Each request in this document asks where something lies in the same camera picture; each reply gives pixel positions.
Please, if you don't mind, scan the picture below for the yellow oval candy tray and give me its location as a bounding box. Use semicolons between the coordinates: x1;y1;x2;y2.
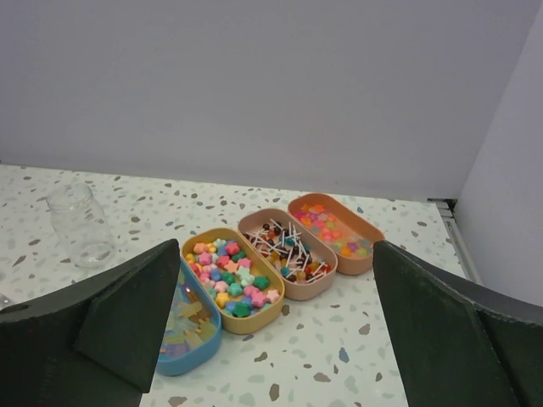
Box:
181;228;285;335

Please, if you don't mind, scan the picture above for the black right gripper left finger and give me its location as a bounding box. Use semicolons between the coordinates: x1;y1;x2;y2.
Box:
1;239;180;406

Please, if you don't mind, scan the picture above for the clear glass jar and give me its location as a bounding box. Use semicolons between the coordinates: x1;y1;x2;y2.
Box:
46;183;115;269

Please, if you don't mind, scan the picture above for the blue oval candy tray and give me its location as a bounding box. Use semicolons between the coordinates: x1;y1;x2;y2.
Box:
156;260;222;376

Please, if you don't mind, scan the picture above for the pink oval lollipop tray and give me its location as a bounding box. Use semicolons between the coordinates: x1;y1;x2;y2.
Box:
238;208;338;301

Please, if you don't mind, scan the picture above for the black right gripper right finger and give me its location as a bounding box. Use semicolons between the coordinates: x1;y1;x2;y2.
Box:
373;241;542;406

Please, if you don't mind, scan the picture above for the orange oval candy tray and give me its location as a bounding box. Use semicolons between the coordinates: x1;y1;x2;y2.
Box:
288;193;384;276

